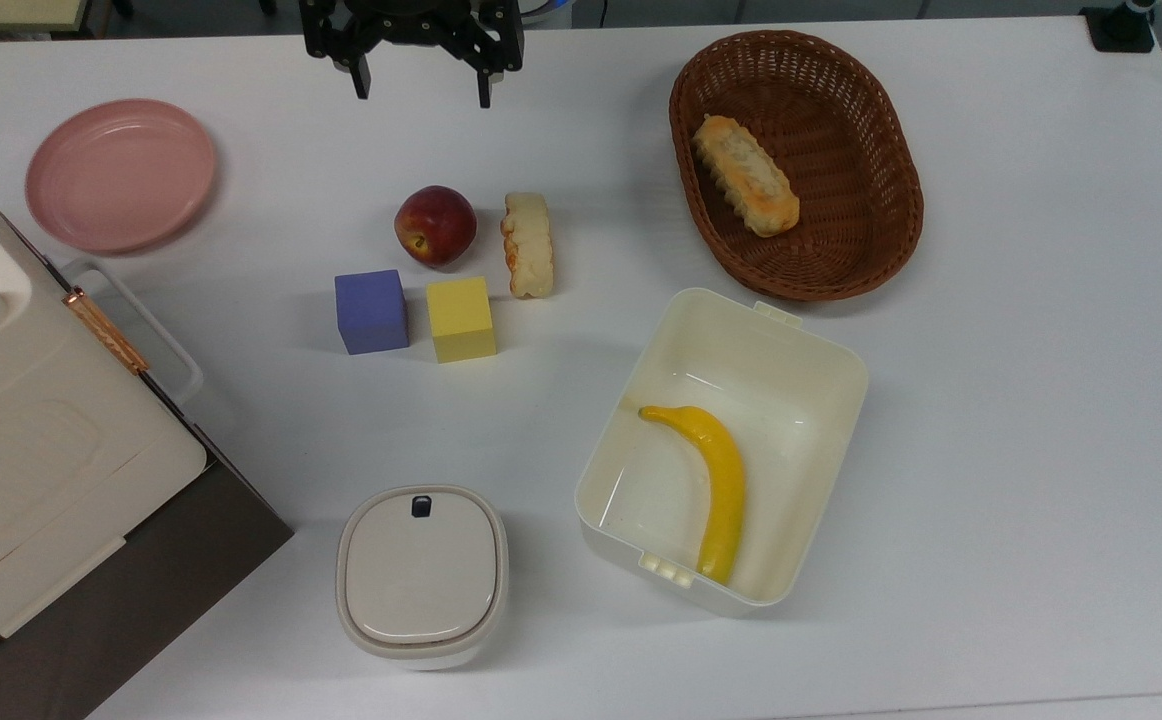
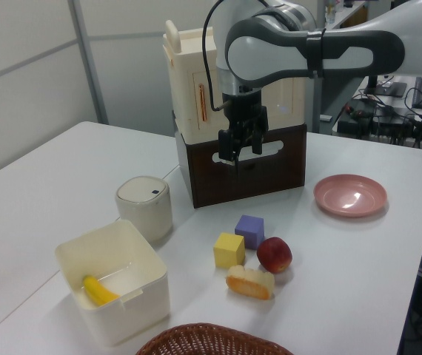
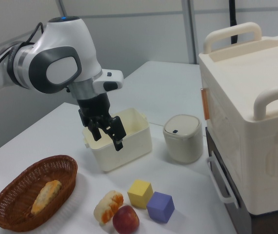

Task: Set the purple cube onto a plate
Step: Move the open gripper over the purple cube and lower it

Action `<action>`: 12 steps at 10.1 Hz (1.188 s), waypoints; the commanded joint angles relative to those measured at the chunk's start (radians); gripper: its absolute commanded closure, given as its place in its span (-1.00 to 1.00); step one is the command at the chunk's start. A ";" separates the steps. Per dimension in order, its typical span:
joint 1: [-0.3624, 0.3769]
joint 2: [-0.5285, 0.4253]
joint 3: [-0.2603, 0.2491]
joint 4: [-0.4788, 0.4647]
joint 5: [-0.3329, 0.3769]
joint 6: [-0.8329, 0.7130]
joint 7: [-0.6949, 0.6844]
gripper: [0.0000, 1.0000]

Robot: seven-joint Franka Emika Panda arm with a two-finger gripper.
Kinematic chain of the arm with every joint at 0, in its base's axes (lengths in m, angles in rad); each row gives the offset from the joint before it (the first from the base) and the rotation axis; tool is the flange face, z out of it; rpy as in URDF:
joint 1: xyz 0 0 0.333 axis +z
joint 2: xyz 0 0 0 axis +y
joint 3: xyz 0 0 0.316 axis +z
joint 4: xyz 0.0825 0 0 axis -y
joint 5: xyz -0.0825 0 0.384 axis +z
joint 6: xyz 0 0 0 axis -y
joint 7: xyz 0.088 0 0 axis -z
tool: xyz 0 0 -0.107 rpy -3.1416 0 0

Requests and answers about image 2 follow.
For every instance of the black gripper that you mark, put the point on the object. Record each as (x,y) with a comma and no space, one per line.
(243,111)

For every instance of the purple cube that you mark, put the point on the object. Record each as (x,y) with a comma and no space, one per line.
(249,230)

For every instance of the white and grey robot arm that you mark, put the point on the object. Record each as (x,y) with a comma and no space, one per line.
(348,48)

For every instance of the yellow cube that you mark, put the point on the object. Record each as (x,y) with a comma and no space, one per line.
(228,250)

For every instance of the pink plate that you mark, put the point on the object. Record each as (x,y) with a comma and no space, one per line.
(349,195)

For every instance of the dark brown wooden crate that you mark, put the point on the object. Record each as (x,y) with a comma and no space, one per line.
(248,174)

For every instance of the cream toy cabinet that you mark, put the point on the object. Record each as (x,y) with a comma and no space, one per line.
(192,85)

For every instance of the white cylindrical lidded bin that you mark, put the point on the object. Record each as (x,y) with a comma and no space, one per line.
(145,207)

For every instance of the red apple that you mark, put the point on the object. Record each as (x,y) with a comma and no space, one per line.
(274,255)

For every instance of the orange and cream toy bread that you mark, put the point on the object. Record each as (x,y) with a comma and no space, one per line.
(250,283)

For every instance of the black monitor stand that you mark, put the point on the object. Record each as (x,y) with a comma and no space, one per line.
(383,87)

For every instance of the white square plastic container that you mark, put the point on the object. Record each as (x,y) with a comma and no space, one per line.
(137,296)

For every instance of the brown wicker basket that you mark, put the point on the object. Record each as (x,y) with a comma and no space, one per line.
(212,340)

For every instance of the yellow toy banana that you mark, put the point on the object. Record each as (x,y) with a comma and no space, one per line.
(98,290)

